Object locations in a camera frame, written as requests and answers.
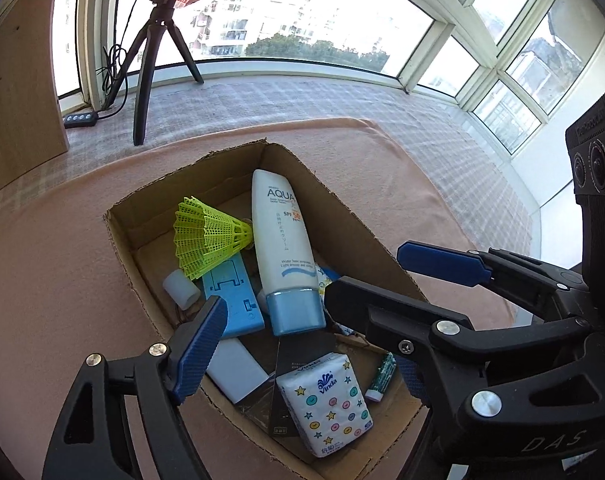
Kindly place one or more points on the small white bottle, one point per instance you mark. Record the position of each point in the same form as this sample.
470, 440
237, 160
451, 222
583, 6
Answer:
180, 287

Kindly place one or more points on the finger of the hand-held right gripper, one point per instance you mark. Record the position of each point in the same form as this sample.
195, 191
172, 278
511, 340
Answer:
382, 310
442, 262

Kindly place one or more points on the white checked cloth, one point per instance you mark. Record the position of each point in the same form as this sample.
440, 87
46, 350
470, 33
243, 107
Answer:
307, 95

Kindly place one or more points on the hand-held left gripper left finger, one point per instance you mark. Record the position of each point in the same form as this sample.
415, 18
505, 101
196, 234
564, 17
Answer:
200, 345

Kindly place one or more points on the yellow plastic shuttlecock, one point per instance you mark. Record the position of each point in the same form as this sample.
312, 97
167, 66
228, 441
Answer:
202, 235

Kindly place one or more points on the blue phone stand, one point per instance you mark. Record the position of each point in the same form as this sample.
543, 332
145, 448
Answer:
232, 305

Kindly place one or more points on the green white lip balm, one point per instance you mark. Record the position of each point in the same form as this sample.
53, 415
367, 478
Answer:
380, 380

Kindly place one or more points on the black inline remote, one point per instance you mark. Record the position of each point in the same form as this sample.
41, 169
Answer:
81, 120

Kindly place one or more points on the white power bank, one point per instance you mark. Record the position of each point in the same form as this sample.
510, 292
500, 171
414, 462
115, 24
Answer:
235, 367

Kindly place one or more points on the black printed card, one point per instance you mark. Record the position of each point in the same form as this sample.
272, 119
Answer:
307, 350

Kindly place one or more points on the light wooden board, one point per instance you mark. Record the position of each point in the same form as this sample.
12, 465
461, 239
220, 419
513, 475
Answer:
22, 85

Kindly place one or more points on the cardboard box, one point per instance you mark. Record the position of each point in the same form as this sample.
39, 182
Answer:
332, 210

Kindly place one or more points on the star patterned tissue pack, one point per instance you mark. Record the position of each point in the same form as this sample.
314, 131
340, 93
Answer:
327, 405

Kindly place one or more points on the white sunscreen tube blue cap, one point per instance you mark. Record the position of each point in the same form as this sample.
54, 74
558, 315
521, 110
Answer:
282, 250

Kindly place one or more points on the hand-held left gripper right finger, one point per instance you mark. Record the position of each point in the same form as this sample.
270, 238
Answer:
411, 380

